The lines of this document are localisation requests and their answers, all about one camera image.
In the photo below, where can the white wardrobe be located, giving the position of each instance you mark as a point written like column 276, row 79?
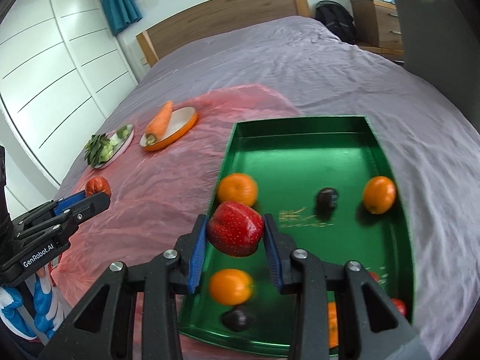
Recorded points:
column 63, row 73

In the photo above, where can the wooden headboard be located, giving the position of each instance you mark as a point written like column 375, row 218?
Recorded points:
column 212, row 18

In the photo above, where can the carrot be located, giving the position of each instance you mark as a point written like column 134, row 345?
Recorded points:
column 158, row 126

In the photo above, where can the large orange tangerine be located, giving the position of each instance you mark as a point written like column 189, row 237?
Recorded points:
column 332, row 324

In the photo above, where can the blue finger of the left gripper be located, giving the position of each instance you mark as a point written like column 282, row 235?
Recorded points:
column 66, row 202
column 85, row 210

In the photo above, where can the small bok choy piece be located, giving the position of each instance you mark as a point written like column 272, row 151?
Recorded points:
column 124, row 132

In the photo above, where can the wooden dresser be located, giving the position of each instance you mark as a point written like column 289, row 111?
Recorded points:
column 378, row 28

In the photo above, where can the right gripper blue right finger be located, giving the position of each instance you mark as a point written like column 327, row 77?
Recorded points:
column 368, row 323

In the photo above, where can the purple bed cover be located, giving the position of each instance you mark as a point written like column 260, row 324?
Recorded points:
column 432, row 148

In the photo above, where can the orange oval dish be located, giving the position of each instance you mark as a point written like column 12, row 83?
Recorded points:
column 182, row 120

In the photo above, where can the dark plum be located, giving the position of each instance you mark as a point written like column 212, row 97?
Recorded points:
column 238, row 319
column 327, row 200

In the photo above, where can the yellow orange fruit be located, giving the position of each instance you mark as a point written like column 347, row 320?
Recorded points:
column 231, row 287

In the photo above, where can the leafy bok choy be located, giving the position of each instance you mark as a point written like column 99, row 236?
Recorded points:
column 98, row 150

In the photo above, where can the grey chair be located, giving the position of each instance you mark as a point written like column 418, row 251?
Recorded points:
column 440, row 47

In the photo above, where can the green rectangular tray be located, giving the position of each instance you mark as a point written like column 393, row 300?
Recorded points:
column 291, row 160

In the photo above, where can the lone small red apple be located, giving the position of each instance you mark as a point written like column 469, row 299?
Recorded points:
column 375, row 276

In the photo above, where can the pink plastic sheet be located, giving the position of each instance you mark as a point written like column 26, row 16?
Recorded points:
column 156, row 197

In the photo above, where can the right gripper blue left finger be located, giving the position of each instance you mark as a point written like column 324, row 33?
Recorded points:
column 101, row 325

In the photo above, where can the patterned round plate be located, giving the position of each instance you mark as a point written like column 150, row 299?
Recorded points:
column 119, row 147

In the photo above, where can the teal curtain left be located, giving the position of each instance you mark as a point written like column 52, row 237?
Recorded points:
column 120, row 14

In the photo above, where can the black backpack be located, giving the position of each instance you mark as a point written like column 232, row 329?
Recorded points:
column 337, row 19

